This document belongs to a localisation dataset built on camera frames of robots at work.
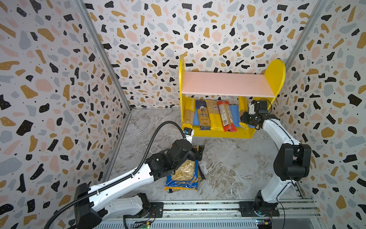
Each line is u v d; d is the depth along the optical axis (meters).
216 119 0.93
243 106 0.97
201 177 0.82
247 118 0.85
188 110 0.97
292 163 0.49
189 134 0.60
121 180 0.43
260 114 0.69
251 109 0.85
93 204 0.39
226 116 0.94
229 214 0.73
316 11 0.73
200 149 0.63
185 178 0.78
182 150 0.49
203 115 0.95
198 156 0.63
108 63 0.92
